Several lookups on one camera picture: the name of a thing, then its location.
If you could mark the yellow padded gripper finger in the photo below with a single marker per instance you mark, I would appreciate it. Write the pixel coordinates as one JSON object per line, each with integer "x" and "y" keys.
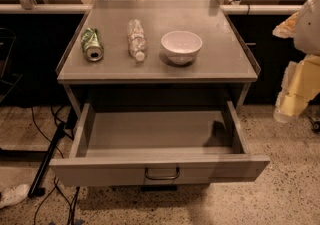
{"x": 304, "y": 87}

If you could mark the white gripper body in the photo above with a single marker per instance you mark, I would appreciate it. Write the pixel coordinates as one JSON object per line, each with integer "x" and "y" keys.
{"x": 308, "y": 32}

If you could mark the grey top drawer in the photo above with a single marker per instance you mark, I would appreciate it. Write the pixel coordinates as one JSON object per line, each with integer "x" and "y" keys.
{"x": 158, "y": 148}

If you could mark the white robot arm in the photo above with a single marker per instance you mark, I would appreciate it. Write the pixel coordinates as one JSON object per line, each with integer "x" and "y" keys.
{"x": 303, "y": 27}

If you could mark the grey drawer cabinet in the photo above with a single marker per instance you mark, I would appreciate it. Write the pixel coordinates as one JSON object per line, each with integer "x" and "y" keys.
{"x": 223, "y": 71}

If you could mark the white ceramic bowl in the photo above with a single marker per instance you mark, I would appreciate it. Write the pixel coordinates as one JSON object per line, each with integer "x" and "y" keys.
{"x": 181, "y": 47}

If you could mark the clear plastic water bottle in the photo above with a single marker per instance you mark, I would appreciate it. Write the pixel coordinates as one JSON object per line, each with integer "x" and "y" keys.
{"x": 137, "y": 42}

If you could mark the crushed green soda can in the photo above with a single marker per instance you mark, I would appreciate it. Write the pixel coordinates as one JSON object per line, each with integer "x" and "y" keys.
{"x": 91, "y": 45}

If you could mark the black floor bar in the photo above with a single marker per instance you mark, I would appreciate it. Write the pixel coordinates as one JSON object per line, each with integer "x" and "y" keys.
{"x": 35, "y": 189}

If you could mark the black wire rack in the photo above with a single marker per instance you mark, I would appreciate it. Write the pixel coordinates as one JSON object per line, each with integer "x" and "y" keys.
{"x": 8, "y": 80}

